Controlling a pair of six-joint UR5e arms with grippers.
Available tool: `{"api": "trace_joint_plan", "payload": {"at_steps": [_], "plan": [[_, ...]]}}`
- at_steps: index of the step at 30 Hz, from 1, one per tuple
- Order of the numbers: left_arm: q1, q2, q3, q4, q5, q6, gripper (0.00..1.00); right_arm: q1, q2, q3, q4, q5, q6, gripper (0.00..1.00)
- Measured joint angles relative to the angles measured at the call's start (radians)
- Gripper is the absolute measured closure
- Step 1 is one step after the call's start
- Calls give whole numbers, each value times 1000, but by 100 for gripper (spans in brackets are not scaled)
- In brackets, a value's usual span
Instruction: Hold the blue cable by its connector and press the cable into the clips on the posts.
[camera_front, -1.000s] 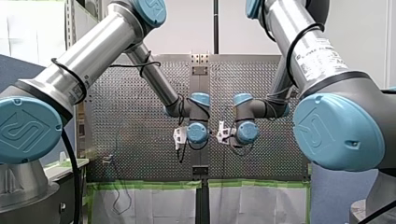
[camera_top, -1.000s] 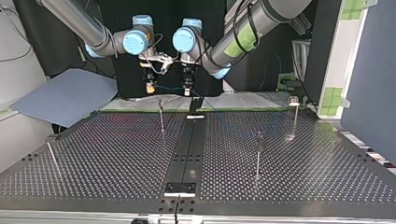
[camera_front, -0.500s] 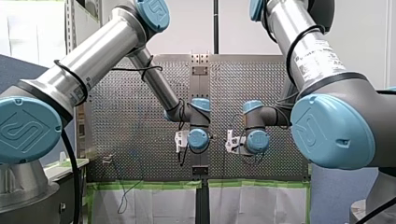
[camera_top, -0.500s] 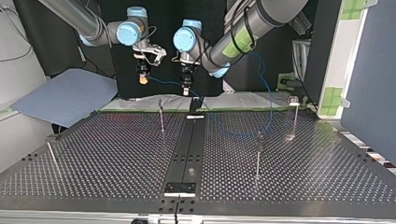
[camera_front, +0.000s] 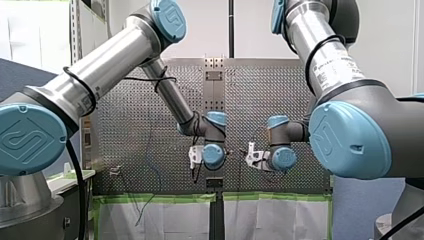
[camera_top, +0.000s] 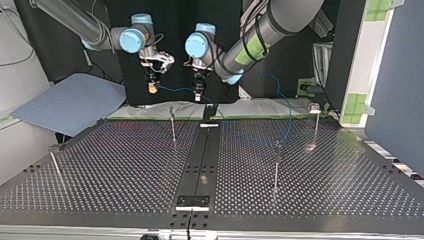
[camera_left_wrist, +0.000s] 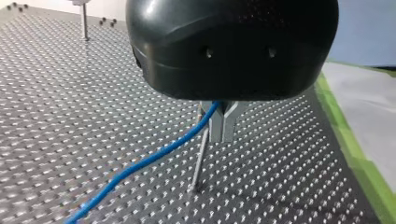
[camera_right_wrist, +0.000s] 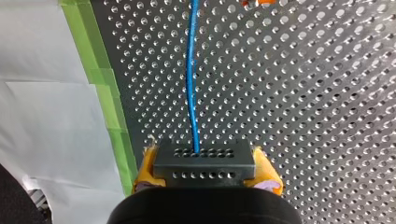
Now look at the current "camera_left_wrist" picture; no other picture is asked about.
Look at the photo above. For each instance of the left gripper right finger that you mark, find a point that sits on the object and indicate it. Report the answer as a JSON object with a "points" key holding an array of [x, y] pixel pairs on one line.
{"points": [[229, 123]]}

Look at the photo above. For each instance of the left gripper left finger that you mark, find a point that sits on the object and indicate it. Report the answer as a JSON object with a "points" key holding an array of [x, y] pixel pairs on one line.
{"points": [[215, 124]]}

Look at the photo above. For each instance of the metal post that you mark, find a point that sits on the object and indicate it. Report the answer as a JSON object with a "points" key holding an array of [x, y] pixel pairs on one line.
{"points": [[84, 21], [200, 155]]}

